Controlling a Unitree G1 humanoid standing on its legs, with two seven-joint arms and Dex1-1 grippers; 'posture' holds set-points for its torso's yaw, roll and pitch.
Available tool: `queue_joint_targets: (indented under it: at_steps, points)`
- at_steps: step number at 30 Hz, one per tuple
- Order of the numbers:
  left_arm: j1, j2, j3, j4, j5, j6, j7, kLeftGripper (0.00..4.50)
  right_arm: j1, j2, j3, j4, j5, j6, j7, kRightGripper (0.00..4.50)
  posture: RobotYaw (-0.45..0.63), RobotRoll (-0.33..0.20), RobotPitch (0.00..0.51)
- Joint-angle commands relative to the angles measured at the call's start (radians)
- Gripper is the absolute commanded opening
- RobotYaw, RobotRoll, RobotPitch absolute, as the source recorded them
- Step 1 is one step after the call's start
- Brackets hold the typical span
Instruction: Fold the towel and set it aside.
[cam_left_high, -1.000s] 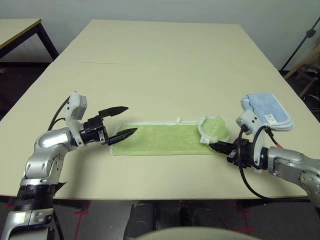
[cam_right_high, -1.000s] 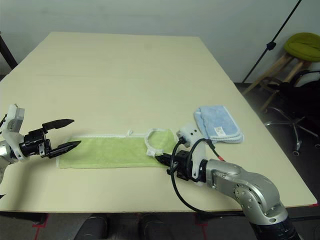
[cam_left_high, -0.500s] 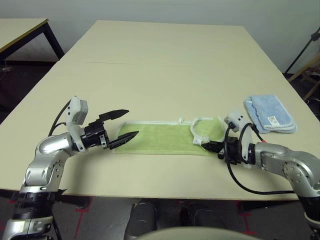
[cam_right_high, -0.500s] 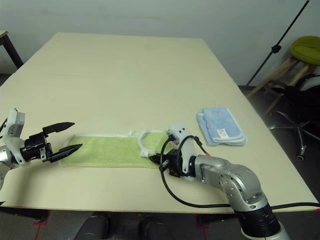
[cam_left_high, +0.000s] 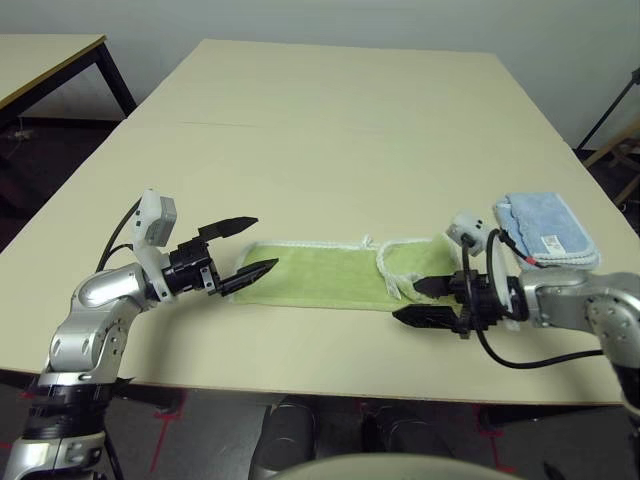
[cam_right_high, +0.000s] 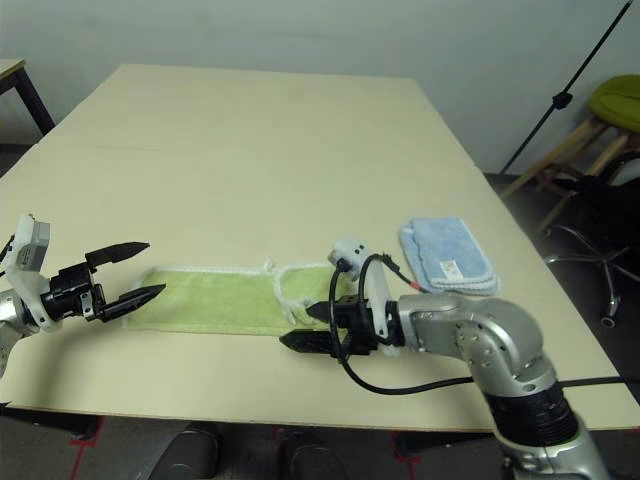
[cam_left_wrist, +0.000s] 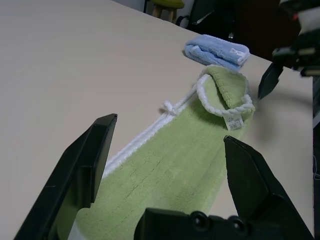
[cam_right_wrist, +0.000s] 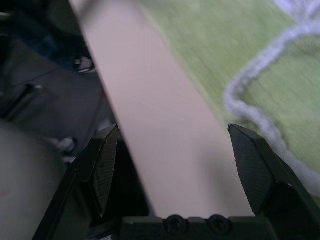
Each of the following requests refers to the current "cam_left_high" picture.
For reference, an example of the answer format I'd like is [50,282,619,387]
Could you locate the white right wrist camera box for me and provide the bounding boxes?
[447,208,524,332]

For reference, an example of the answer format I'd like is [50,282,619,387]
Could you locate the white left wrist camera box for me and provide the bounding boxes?
[132,188,179,301]

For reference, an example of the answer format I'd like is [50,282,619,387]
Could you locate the black robot foot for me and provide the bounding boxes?
[254,399,319,480]
[362,407,451,459]

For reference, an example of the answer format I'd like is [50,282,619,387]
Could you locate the folded blue towel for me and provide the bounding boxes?
[493,190,601,271]

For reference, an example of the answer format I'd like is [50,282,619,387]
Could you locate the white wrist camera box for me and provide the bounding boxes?
[447,208,524,332]
[132,188,179,301]

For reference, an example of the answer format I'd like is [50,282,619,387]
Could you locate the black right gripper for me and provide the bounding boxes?
[392,269,507,342]

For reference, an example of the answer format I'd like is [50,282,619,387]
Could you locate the green towel white trim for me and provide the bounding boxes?
[227,232,469,314]

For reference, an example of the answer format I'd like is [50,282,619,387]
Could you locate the black stand pole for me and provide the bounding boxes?
[577,67,640,151]

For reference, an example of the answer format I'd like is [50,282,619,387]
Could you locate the black right robot foot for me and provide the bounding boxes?
[362,407,451,459]

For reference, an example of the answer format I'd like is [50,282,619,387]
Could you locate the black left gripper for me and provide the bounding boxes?
[159,216,280,298]

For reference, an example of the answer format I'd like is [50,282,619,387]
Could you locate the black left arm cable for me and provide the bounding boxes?
[94,197,144,480]

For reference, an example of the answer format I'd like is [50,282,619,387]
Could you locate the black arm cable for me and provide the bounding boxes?
[459,227,609,372]
[94,197,144,480]

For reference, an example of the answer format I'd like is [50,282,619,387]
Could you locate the beige side table black legs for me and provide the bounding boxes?
[0,33,139,196]

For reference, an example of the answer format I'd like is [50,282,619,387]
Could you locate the grey robot torso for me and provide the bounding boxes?
[279,454,511,480]

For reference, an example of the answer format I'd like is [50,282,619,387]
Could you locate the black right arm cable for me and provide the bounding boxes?
[459,227,609,372]

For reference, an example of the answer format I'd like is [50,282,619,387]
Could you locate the black left robot foot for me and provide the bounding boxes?
[254,399,319,480]

